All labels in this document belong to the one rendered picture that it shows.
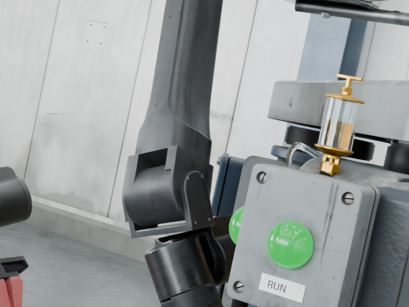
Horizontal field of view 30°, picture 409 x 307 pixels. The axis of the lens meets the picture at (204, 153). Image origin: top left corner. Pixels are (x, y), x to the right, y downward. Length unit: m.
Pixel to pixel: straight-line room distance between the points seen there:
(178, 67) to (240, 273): 0.33
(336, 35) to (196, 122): 4.82
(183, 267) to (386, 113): 0.24
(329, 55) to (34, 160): 3.12
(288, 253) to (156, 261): 0.29
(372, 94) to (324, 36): 4.88
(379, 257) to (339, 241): 0.06
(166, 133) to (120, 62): 6.13
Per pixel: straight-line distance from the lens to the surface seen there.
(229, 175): 0.99
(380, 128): 0.69
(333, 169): 0.56
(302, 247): 0.47
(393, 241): 0.52
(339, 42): 5.55
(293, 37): 6.16
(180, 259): 0.73
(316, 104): 0.85
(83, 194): 6.99
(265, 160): 0.96
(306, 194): 0.48
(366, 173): 0.57
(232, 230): 0.51
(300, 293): 0.49
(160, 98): 0.78
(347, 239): 0.48
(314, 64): 5.58
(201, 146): 0.76
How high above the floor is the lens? 1.35
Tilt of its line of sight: 3 degrees down
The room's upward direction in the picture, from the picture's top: 12 degrees clockwise
